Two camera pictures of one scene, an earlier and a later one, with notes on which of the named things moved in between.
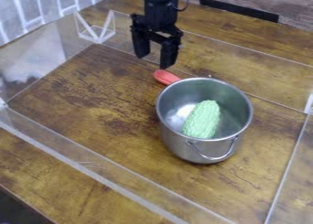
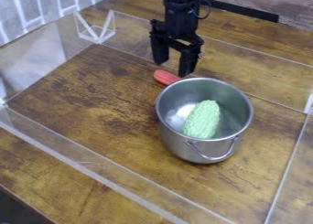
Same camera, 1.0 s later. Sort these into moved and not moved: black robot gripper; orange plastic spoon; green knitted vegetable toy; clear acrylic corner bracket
Moved: black robot gripper
Not moved: clear acrylic corner bracket; green knitted vegetable toy; orange plastic spoon
